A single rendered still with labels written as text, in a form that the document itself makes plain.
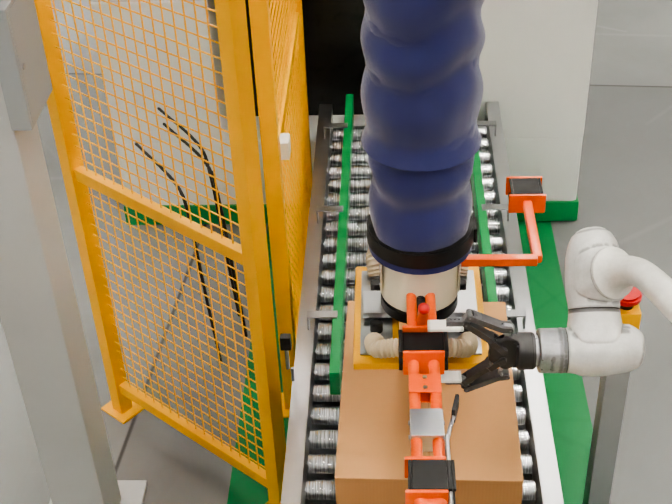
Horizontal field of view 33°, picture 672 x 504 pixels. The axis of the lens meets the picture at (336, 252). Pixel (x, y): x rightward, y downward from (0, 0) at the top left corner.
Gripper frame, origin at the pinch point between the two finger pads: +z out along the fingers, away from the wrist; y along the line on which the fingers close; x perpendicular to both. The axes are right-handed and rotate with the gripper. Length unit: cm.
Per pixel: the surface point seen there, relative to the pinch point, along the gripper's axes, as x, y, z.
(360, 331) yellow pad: 18.9, 10.8, 14.7
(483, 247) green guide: 119, 63, -22
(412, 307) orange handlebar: 12.9, -0.9, 3.6
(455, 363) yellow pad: 9.0, 11.4, -5.4
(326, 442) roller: 45, 73, 26
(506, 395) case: 19.7, 31.3, -18.2
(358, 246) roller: 135, 73, 17
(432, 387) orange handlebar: -11.5, -1.3, 0.6
